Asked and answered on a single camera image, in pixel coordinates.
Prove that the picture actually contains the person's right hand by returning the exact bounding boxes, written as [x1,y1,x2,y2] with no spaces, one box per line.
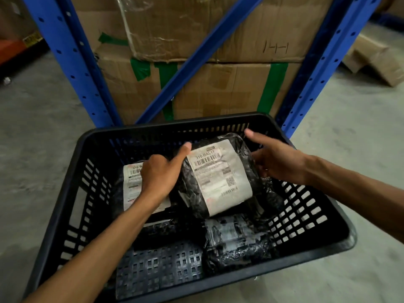
[244,128,314,186]

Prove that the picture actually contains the person's left hand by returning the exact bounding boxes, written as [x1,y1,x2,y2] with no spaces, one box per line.
[138,141,193,214]

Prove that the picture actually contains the large black parcel white label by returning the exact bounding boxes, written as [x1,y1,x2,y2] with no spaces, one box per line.
[174,132,285,220]

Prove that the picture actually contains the person's left forearm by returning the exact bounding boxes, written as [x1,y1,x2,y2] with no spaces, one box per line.
[22,196,172,303]

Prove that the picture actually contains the person's right forearm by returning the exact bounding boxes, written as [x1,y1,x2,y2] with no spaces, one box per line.
[304,153,404,245]

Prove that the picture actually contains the cardboard box green tape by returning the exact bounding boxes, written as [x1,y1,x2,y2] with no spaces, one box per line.
[94,43,304,125]

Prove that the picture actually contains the black plastic basket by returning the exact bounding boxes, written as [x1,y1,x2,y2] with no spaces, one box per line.
[24,113,358,303]

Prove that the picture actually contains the small black parcel crumpled label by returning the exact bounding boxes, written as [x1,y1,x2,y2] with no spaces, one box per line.
[201,214,279,275]

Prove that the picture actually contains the cardboard box clear tape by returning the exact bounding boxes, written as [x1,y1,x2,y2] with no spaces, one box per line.
[69,0,336,64]

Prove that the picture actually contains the flattened cardboard pieces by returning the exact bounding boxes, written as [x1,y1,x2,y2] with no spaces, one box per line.
[340,32,404,88]

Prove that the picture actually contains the blue metal shelf rack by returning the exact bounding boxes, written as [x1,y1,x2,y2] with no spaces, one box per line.
[20,0,384,139]

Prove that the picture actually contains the yellow label sticker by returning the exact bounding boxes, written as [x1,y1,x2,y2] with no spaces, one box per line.
[23,35,43,48]

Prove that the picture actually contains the orange shelf beam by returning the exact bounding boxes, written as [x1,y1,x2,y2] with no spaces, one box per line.
[0,37,42,65]

